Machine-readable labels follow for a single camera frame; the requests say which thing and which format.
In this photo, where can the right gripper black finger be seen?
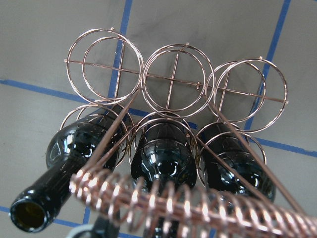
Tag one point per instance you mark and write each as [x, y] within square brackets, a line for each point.
[101, 228]

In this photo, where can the near wine bottle in basket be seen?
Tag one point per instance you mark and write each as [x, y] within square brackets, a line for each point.
[37, 206]

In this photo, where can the wine bottle in basket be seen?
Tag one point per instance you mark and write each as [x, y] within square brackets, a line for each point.
[225, 144]
[37, 206]

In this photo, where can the far wine bottle in basket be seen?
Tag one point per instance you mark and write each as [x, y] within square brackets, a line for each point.
[225, 144]

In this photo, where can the copper wire wine basket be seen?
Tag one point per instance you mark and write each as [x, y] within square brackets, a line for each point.
[105, 183]

